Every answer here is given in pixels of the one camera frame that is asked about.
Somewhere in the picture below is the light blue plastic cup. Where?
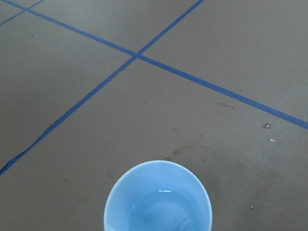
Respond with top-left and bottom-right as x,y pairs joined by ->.
103,160 -> 212,231

